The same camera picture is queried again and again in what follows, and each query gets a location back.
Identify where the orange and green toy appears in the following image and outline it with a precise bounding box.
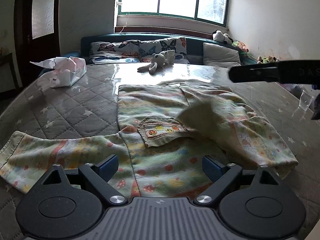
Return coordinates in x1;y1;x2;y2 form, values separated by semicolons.
232;41;250;53

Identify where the dark wooden door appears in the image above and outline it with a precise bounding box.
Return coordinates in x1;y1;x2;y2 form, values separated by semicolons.
15;0;62;88

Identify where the group of small plush toys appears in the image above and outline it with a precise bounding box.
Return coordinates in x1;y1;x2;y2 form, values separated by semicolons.
257;56;280;64

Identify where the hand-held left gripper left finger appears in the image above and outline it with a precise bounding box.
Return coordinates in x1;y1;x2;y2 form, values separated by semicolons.
35;154;128;205

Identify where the grey plush rabbit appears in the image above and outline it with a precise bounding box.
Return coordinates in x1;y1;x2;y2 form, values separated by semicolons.
137;50;176;75

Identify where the butterfly print pillow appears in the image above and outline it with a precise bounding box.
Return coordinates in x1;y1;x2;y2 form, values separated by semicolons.
89;40;140;65
139;37;190;64

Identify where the grey quilted star table cover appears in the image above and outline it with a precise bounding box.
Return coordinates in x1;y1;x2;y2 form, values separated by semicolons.
0;62;320;240

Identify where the patterned children's hooded jacket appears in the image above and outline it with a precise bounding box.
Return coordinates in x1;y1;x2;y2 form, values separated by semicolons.
0;79;299;198

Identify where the black and white plush toy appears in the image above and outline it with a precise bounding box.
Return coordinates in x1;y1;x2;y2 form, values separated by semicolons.
212;30;235;44

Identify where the grey pillow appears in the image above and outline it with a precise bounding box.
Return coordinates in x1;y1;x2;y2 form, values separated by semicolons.
203;42;242;68

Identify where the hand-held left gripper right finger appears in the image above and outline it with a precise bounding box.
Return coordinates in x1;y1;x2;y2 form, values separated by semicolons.
193;155;288;204

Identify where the clear plastic cup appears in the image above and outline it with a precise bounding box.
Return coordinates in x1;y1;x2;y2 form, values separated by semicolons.
299;90;314;112

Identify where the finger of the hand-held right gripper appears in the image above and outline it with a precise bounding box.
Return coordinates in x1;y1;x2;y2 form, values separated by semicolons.
311;100;320;120
229;62;280;83

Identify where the brown wooden ledge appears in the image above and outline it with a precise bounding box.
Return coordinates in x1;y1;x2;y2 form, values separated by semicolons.
114;26;216;40

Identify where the white tissue pack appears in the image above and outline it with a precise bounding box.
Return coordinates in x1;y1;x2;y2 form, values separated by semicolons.
29;57;87;88

